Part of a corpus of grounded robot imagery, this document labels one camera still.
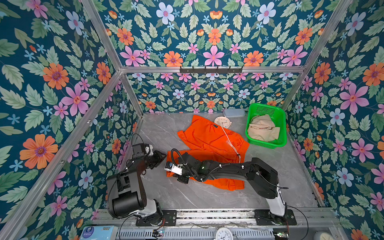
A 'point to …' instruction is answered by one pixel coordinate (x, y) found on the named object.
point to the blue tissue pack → (99, 232)
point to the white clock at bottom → (223, 233)
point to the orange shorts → (212, 144)
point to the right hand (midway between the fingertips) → (173, 171)
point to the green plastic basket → (277, 114)
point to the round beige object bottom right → (325, 236)
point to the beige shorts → (262, 128)
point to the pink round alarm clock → (223, 121)
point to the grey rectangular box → (235, 114)
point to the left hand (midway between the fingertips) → (165, 152)
